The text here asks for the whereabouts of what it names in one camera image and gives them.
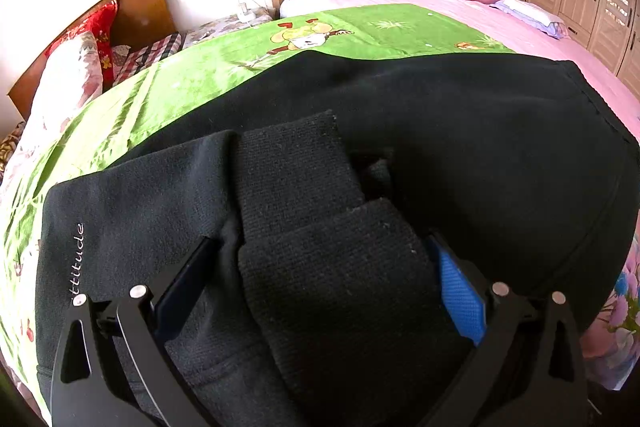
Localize green printed blanket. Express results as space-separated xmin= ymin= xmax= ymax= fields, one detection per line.
xmin=0 ymin=3 xmax=517 ymax=358

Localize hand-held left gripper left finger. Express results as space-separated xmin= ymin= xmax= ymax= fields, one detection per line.
xmin=50 ymin=234 xmax=221 ymax=427

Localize black sweatshirt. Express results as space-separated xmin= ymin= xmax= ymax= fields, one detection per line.
xmin=35 ymin=52 xmax=640 ymax=427

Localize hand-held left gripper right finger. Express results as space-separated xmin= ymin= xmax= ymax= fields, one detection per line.
xmin=427 ymin=232 xmax=588 ymax=427

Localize plaid bed sheet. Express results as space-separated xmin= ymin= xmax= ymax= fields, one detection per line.
xmin=111 ymin=32 xmax=182 ymax=85

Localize purple and white pillow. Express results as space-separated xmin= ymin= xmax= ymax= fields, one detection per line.
xmin=489 ymin=0 xmax=571 ymax=39

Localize small plain wooden headboard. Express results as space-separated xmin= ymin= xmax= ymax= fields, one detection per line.
xmin=7 ymin=0 xmax=177 ymax=120

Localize red patterned pillow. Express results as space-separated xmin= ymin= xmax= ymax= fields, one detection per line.
xmin=44 ymin=0 xmax=121 ymax=90

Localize nightstand with floral cloth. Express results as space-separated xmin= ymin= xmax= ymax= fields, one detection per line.
xmin=182 ymin=7 xmax=276 ymax=45

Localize pale pink floral quilt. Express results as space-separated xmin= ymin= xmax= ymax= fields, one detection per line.
xmin=0 ymin=32 xmax=103 ymax=208

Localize brown patterned blanket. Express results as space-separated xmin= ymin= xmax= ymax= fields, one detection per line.
xmin=0 ymin=122 xmax=26 ymax=168

